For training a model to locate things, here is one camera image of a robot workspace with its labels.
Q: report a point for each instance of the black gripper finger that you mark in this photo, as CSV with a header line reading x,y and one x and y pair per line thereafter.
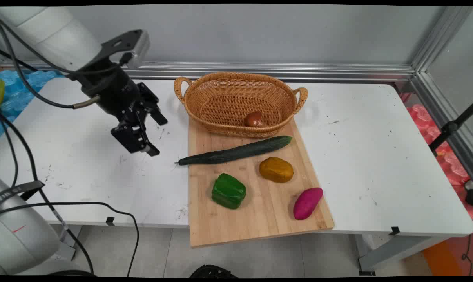
x,y
132,137
152,103

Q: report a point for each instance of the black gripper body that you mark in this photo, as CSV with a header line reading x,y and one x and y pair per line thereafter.
x,y
111,92

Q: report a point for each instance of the dark green cucumber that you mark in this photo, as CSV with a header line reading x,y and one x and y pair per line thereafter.
x,y
236,152

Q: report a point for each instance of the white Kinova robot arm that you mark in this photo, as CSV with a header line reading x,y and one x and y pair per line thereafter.
x,y
44,31

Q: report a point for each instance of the woven wicker basket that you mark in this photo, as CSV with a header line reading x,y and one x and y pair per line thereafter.
x,y
228,98

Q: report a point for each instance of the black table edge clip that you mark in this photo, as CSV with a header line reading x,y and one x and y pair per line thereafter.
x,y
109,221
394,230

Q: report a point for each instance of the blue foam mat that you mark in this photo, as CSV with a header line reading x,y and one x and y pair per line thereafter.
x,y
15,94

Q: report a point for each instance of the brown toy mushroom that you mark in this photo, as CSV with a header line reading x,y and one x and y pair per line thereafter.
x,y
254,118

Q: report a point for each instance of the green bell pepper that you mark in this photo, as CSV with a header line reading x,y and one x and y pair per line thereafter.
x,y
228,191

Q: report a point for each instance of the yellow-green object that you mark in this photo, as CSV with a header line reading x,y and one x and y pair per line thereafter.
x,y
0,94

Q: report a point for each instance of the grey table leg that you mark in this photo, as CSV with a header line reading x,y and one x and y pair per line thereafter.
x,y
69,244

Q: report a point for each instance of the yellow toy potato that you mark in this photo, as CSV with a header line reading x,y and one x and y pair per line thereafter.
x,y
276,169

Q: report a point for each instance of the wooden cutting board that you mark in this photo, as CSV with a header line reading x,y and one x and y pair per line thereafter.
x,y
260,211

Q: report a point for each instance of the black round object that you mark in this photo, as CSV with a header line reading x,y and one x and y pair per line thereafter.
x,y
212,271

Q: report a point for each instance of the purple sweet potato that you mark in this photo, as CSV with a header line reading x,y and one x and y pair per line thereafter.
x,y
307,203

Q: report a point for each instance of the black tripod stand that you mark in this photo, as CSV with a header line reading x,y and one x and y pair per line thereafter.
x,y
450,127

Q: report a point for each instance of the red foam mat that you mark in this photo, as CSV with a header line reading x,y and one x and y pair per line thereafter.
x,y
452,164

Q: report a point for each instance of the orange floor panel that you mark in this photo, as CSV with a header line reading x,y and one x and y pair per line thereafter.
x,y
444,258

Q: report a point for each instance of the small black device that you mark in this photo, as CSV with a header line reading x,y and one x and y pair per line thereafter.
x,y
471,194

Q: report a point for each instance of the horizontal aluminium frame rail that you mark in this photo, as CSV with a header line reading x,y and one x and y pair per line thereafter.
x,y
299,70

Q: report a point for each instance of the grey table leg frame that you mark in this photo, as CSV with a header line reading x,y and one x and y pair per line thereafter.
x,y
397,250

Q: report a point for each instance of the sloping aluminium frame rail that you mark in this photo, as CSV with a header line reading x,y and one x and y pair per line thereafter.
x,y
440,105

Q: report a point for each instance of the aluminium frame post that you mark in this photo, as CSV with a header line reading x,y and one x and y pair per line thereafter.
x,y
440,39

